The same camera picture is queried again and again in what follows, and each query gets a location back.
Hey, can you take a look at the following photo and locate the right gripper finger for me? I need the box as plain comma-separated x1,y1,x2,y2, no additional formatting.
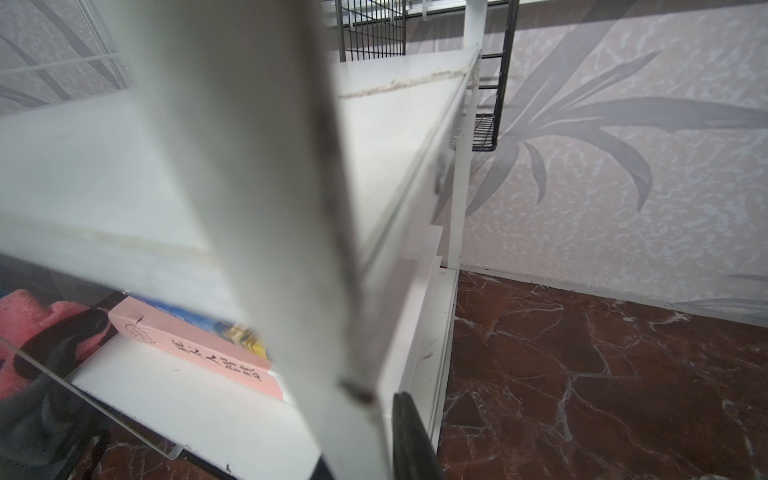
392,392,444,480

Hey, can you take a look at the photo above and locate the white two-tier bookshelf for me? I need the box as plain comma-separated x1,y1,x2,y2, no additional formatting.
1,1,487,479

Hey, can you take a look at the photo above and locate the black wire wall basket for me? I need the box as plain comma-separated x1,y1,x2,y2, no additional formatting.
321,1,520,152

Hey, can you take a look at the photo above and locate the pink fluffy cloth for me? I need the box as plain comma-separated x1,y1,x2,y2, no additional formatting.
1,289,115,376

